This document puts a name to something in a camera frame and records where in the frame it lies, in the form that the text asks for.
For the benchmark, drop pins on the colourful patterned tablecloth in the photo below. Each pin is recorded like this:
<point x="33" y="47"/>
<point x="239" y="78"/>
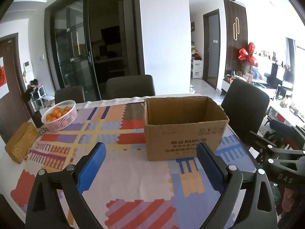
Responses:
<point x="129" y="191"/>

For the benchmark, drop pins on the dark hallway door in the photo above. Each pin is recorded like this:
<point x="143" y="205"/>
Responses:
<point x="212" y="41"/>

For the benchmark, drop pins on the red paper door decoration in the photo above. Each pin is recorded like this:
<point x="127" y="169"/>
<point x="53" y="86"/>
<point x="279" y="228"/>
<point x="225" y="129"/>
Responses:
<point x="3" y="80"/>

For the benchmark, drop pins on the dark chair behind box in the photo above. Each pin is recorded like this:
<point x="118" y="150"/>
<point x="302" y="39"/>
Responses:
<point x="130" y="86"/>

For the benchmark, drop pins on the woven yellow tissue box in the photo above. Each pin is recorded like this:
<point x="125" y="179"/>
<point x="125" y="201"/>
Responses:
<point x="20" y="143"/>

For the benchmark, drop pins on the white low cabinet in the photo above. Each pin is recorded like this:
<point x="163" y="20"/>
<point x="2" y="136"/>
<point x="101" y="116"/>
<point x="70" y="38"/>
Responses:
<point x="225" y="87"/>

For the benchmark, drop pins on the gold wall ornament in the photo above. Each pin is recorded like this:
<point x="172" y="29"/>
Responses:
<point x="236" y="29"/>

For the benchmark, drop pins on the dark chair far left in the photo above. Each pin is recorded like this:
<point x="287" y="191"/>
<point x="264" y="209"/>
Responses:
<point x="75" y="93"/>

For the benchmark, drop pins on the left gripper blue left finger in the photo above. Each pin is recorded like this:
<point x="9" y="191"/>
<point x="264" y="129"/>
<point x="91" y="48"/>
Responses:
<point x="88" y="167"/>

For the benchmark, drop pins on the white storage shelf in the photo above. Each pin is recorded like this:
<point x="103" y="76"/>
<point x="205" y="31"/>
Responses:
<point x="196" y="69"/>

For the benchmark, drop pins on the brown cardboard box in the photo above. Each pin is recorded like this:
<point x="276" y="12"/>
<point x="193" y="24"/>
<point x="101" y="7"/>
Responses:
<point x="174" y="126"/>

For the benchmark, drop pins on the black glass sliding door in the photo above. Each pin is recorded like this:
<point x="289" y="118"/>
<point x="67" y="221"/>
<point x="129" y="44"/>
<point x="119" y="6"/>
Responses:
<point x="89" y="42"/>

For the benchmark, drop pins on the red bow decoration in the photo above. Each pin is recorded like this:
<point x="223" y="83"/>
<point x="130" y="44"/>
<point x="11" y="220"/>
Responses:
<point x="244" y="54"/>

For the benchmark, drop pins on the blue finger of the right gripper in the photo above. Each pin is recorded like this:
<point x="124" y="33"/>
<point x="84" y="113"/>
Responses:
<point x="270" y="155"/>
<point x="291" y="135"/>

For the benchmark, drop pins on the white basket of oranges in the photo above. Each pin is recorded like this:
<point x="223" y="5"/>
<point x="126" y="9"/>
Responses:
<point x="60" y="116"/>

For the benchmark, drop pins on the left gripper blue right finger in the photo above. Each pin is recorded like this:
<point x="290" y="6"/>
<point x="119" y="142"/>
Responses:
<point x="211" y="165"/>

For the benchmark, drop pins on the dark chair right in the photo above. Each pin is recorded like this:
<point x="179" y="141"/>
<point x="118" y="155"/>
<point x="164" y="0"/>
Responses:
<point x="246" y="106"/>

